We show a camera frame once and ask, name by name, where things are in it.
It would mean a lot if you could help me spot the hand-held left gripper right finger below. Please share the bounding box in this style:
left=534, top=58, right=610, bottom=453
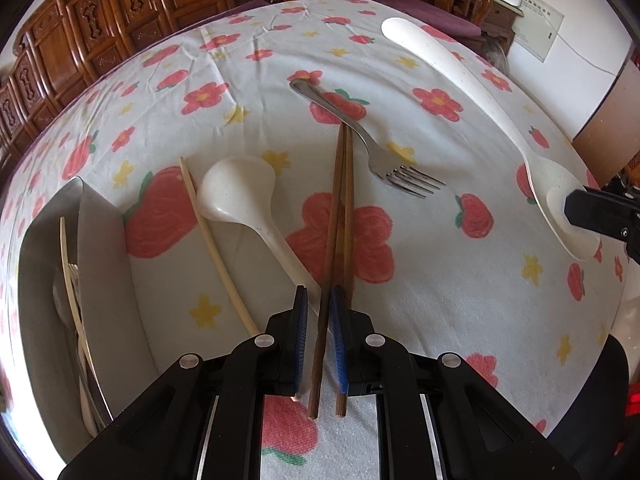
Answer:
left=329, top=285, right=582, bottom=480

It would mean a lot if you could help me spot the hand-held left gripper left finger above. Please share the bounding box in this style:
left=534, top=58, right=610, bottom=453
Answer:
left=57, top=285, right=309, bottom=480

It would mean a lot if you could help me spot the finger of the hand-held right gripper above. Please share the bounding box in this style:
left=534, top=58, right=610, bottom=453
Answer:
left=564, top=186, right=640, bottom=266

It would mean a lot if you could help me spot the long white spoon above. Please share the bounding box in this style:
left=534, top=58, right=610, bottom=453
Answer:
left=381, top=16, right=603, bottom=262

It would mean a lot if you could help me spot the brown wooden chopstick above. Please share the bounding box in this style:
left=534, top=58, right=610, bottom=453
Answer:
left=334, top=130, right=357, bottom=418
left=307, top=124, right=348, bottom=421

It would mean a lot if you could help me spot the cream chopstick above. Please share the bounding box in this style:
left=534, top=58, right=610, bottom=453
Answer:
left=179, top=156, right=261, bottom=337
left=59, top=216, right=108, bottom=431

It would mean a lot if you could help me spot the white soup spoon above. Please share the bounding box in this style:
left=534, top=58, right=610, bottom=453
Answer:
left=196, top=156, right=323, bottom=311

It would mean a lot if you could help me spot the rectangular metal tray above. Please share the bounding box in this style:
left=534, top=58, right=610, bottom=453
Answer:
left=17, top=176, right=161, bottom=441

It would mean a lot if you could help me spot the floral strawberry tablecloth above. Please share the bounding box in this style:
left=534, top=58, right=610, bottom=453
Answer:
left=0, top=0, right=626, bottom=480

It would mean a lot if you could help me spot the plastic covered fan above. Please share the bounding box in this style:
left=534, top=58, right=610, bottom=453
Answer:
left=482, top=35, right=512, bottom=77

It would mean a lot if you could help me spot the wooden side table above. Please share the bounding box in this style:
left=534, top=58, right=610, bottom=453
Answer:
left=482, top=0, right=523, bottom=57

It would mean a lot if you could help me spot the purple armchair cushion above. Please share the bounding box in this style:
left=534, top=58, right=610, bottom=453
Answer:
left=367, top=0, right=483, bottom=37

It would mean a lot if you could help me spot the carved wooden sofa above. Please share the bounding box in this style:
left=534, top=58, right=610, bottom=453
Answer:
left=0, top=0, right=326, bottom=171

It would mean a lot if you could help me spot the white wall cable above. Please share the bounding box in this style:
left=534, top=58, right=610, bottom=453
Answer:
left=559, top=32, right=627, bottom=78

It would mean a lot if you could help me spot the white wall panel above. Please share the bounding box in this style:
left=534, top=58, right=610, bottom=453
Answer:
left=512, top=0, right=566, bottom=64

